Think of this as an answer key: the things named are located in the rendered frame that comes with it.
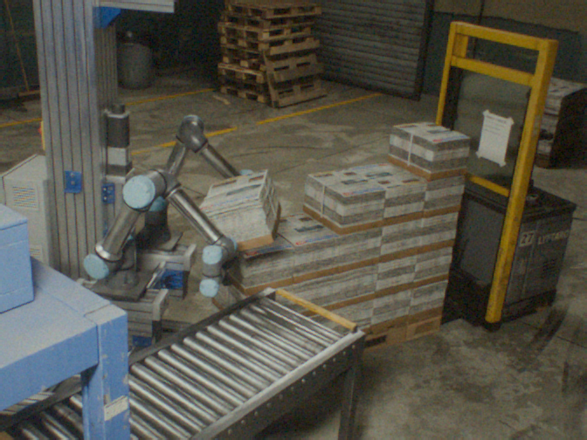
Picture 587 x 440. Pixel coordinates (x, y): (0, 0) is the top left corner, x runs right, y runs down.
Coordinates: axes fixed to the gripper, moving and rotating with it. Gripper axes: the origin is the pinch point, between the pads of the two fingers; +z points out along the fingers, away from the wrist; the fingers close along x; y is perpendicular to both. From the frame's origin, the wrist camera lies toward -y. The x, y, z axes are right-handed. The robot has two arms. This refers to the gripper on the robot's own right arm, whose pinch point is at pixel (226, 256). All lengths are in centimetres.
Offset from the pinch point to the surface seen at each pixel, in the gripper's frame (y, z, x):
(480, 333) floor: -144, 121, -101
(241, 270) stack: -23.8, 35.1, 7.1
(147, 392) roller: -12, -76, 19
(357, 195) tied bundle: -14, 72, -56
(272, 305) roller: -25.4, -7.4, -14.5
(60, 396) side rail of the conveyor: -1, -84, 45
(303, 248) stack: -27, 52, -23
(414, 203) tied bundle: -36, 96, -83
